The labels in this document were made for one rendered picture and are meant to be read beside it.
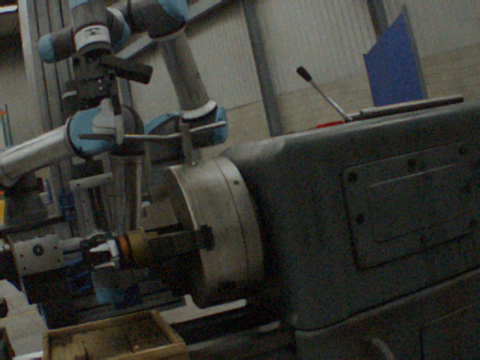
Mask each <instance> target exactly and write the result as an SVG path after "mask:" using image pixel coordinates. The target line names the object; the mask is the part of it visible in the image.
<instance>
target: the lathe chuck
mask: <svg viewBox="0 0 480 360"><path fill-rule="evenodd" d="M193 163H198V164H196V165H193V166H184V165H186V164H181V165H176V166H171V167H168V168H167V169H166V170H165V172H164V174H163V179H164V182H165V185H166V188H167V190H168V193H169V196H170V199H171V202H172V206H173V209H174V212H175V214H176V217H177V218H179V219H180V221H181V223H182V226H183V228H184V231H188V230H197V229H201V228H202V227H201V225H203V224H206V225H207V227H210V230H211V234H212V238H213V242H214V245H213V246H212V249H211V250H207V251H206V248H201V249H195V250H191V251H189V252H188V260H187V273H188V276H189V282H190V289H191V298H192V302H193V303H194V304H195V305H196V306H197V307H198V308H200V309H205V308H210V307H212V308H214V307H216V306H220V305H223V304H227V303H231V302H233V301H237V300H240V299H242V298H243V297H244V296H245V295H246V292H247V287H248V260H247V253H246V246H245V240H244V235H243V231H242V227H241V223H240V219H239V216H238V213H237V209H236V206H235V203H234V200H233V195H232V194H231V191H230V189H229V186H228V184H227V182H226V180H225V178H224V176H223V174H222V172H221V171H220V169H219V168H218V166H217V165H216V164H215V163H214V162H213V161H212V160H210V159H205V160H200V161H195V162H193ZM226 282H232V283H233V284H234V287H233V289H232V290H231V291H230V292H226V293H221V292H219V291H218V289H219V287H220V286H221V285H222V284H224V283H226Z"/></svg>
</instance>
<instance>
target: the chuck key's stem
mask: <svg viewBox="0 0 480 360"><path fill-rule="evenodd" d="M178 129H179V132H181V133H182V135H183V137H182V138H180V140H181V144H182V149H183V154H184V155H185V156H186V160H187V165H188V166H190V165H194V163H193V157H192V153H193V147H192V141H191V137H190V131H189V126H188V123H185V124H180V125H178Z"/></svg>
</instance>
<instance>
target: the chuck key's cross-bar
mask: <svg viewBox="0 0 480 360"><path fill-rule="evenodd" d="M225 127H226V123H225V122H220V123H216V124H213V125H209V126H205V127H198V128H194V129H191V130H190V136H191V135H195V134H199V133H203V132H206V131H210V130H214V129H218V128H225ZM182 137H183V135H182V133H181V132H179V133H175V134H171V135H167V136H157V135H124V139H123V141H129V142H130V141H149V142H168V141H172V140H176V139H180V138H182ZM78 139H79V140H85V139H87V140H107V141H116V136H115V135H112V134H101V133H95V134H82V133H79V134H78Z"/></svg>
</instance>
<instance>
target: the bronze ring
mask: <svg viewBox="0 0 480 360"><path fill-rule="evenodd" d="M155 237H158V235H157V233H156V232H149V233H145V232H144V230H143V228H142V227H139V228H138V229H137V230H133V231H129V232H126V235H125V236H124V235H123V234H122V235H119V236H117V237H114V241H115V243H116V245H117V249H118V252H119V255H118V256H119V257H120V264H121V268H122V270H131V269H132V268H133V267H134V268H135V270H139V269H143V268H146V267H148V268H149V269H151V268H152V262H153V261H157V260H161V259H162V258H163V255H159V256H156V257H151V253H150V248H149V245H148V241H147V238H155Z"/></svg>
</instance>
